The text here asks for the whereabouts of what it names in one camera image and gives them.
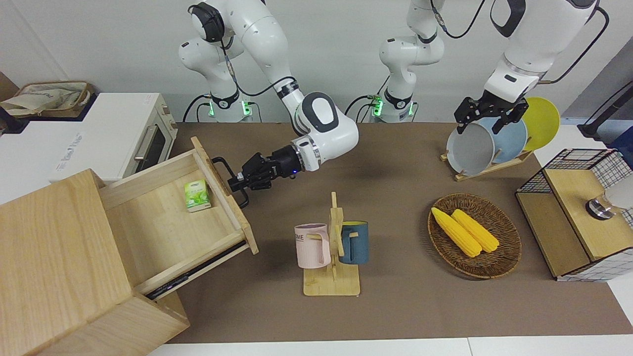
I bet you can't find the beige cloth bag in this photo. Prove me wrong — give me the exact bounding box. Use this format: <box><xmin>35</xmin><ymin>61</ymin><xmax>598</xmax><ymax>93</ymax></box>
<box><xmin>0</xmin><ymin>83</ymin><xmax>89</xmax><ymax>116</ymax></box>

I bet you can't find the grey plate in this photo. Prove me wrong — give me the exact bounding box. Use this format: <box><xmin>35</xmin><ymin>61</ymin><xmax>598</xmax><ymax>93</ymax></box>
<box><xmin>446</xmin><ymin>123</ymin><xmax>497</xmax><ymax>177</ymax></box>

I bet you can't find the dark blue mug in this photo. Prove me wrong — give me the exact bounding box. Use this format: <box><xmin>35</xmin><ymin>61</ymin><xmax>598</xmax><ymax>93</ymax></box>
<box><xmin>339</xmin><ymin>221</ymin><xmax>370</xmax><ymax>265</ymax></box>

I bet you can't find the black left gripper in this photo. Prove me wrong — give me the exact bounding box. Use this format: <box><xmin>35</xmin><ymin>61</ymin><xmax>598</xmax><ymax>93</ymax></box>
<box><xmin>453</xmin><ymin>91</ymin><xmax>529</xmax><ymax>135</ymax></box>

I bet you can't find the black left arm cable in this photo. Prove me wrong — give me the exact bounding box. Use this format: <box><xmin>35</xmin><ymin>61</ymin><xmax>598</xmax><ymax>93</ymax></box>
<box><xmin>429</xmin><ymin>0</ymin><xmax>610</xmax><ymax>86</ymax></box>

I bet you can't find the light blue plate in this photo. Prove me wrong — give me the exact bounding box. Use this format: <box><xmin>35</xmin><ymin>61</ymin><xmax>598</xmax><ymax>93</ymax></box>
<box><xmin>482</xmin><ymin>116</ymin><xmax>529</xmax><ymax>165</ymax></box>

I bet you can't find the black wire wooden shelf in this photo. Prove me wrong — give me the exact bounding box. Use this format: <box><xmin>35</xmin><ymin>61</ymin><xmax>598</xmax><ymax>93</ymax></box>
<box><xmin>515</xmin><ymin>148</ymin><xmax>633</xmax><ymax>283</ymax></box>

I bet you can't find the light wooden cabinet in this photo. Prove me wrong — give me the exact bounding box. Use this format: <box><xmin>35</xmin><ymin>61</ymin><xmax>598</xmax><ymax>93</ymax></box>
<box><xmin>0</xmin><ymin>169</ymin><xmax>191</xmax><ymax>356</ymax></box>

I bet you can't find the woven storage tray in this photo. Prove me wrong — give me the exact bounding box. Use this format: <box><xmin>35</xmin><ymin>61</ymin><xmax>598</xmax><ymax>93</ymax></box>
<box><xmin>0</xmin><ymin>81</ymin><xmax>95</xmax><ymax>120</ymax></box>

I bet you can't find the black metal drawer handle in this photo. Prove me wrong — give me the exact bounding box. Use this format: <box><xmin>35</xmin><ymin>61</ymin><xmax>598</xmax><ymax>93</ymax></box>
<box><xmin>211</xmin><ymin>157</ymin><xmax>250</xmax><ymax>209</ymax></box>

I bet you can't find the black pole stand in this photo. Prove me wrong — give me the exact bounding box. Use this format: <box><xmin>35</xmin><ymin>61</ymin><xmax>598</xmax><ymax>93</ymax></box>
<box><xmin>577</xmin><ymin>82</ymin><xmax>633</xmax><ymax>139</ymax></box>

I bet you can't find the white rounded device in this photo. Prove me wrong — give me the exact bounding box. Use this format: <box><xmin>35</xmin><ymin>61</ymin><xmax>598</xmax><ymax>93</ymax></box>
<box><xmin>586</xmin><ymin>187</ymin><xmax>633</xmax><ymax>221</ymax></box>

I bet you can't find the brown wicker basket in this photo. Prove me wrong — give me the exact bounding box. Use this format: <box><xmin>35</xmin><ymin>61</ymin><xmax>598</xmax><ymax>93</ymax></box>
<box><xmin>427</xmin><ymin>193</ymin><xmax>523</xmax><ymax>280</ymax></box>

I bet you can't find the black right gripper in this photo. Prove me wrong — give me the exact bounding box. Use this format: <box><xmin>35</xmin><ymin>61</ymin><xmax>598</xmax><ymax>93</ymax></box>
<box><xmin>227</xmin><ymin>145</ymin><xmax>301</xmax><ymax>193</ymax></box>

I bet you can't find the green tea box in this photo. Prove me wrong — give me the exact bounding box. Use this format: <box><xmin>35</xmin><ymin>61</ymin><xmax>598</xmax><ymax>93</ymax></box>
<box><xmin>184</xmin><ymin>179</ymin><xmax>213</xmax><ymax>214</ymax></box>

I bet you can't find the brown table mat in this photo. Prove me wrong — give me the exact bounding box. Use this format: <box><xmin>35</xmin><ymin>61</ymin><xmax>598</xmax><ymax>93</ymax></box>
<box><xmin>167</xmin><ymin>122</ymin><xmax>633</xmax><ymax>345</ymax></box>

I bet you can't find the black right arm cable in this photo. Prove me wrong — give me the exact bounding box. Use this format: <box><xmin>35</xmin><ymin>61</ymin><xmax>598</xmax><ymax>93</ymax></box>
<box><xmin>217</xmin><ymin>30</ymin><xmax>298</xmax><ymax>98</ymax></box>

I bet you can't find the wooden mug tree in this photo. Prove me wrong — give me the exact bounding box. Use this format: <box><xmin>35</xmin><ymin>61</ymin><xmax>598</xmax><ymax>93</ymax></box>
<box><xmin>303</xmin><ymin>192</ymin><xmax>362</xmax><ymax>297</ymax></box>

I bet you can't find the light wooden drawer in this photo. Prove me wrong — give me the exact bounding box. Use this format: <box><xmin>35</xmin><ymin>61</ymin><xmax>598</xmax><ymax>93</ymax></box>
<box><xmin>99</xmin><ymin>137</ymin><xmax>259</xmax><ymax>300</ymax></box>

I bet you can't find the yellow corn cob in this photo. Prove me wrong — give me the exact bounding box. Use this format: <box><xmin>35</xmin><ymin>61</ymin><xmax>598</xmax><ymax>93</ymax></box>
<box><xmin>451</xmin><ymin>209</ymin><xmax>500</xmax><ymax>254</ymax></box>
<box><xmin>431</xmin><ymin>207</ymin><xmax>483</xmax><ymax>258</ymax></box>

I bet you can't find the white toaster oven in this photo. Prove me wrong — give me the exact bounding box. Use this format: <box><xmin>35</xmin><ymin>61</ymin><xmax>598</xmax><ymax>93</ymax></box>
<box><xmin>48</xmin><ymin>92</ymin><xmax>179</xmax><ymax>184</ymax></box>

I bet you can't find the black base cable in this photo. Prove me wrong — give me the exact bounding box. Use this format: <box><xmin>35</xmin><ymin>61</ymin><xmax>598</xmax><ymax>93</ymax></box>
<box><xmin>182</xmin><ymin>94</ymin><xmax>212</xmax><ymax>123</ymax></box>
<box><xmin>344</xmin><ymin>93</ymin><xmax>378</xmax><ymax>123</ymax></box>

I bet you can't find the pink mug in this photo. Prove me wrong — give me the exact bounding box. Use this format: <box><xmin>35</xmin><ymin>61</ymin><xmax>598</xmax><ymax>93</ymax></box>
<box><xmin>294</xmin><ymin>223</ymin><xmax>331</xmax><ymax>270</ymax></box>

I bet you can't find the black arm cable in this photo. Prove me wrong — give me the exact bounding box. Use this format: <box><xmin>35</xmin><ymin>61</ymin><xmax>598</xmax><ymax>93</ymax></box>
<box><xmin>429</xmin><ymin>0</ymin><xmax>610</xmax><ymax>86</ymax></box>
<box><xmin>217</xmin><ymin>30</ymin><xmax>298</xmax><ymax>98</ymax></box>

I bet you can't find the yellow plate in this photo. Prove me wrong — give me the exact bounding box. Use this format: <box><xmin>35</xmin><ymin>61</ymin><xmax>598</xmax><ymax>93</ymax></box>
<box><xmin>521</xmin><ymin>97</ymin><xmax>561</xmax><ymax>152</ymax></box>

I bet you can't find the wooden plate rack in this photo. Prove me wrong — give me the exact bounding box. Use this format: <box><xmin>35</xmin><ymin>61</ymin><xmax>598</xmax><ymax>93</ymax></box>
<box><xmin>440</xmin><ymin>148</ymin><xmax>535</xmax><ymax>182</ymax></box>

